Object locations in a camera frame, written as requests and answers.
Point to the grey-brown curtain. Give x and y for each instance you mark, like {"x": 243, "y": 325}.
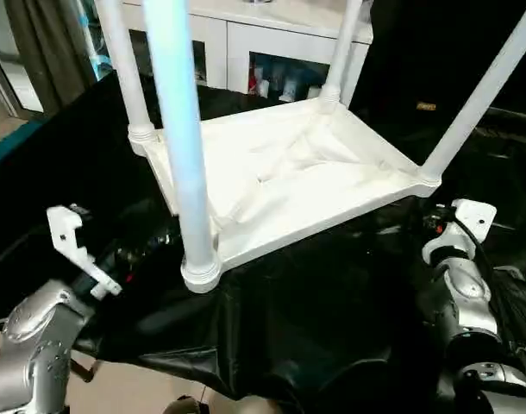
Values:
{"x": 47, "y": 52}

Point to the black box with yellow label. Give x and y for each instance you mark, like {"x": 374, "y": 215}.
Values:
{"x": 418, "y": 52}

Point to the white plastic table leg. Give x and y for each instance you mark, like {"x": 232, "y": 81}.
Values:
{"x": 181, "y": 129}
{"x": 483, "y": 86}
{"x": 125, "y": 64}
{"x": 345, "y": 47}

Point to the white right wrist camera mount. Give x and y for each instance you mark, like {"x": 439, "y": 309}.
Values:
{"x": 470, "y": 220}

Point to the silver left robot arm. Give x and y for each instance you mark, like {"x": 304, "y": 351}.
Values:
{"x": 30, "y": 345}

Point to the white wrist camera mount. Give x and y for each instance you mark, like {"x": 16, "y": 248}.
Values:
{"x": 73, "y": 241}
{"x": 470, "y": 220}

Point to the black stand leg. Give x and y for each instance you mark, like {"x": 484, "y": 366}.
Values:
{"x": 84, "y": 371}

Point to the white glass-door cabinet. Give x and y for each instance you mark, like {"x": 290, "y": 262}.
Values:
{"x": 267, "y": 39}

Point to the light blue patterned strip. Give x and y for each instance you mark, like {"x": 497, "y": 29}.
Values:
{"x": 95, "y": 47}

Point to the white plastic table top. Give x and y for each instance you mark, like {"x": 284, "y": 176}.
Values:
{"x": 310, "y": 190}

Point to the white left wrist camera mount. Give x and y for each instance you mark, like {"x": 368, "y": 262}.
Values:
{"x": 73, "y": 241}

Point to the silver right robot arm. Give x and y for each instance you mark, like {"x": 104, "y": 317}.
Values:
{"x": 465, "y": 293}

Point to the dark metal rail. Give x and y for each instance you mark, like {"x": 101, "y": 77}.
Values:
{"x": 513, "y": 115}

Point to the black plastic mat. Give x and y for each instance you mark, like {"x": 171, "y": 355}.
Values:
{"x": 289, "y": 336}

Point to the teal plastic frame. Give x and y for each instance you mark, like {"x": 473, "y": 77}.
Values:
{"x": 13, "y": 138}

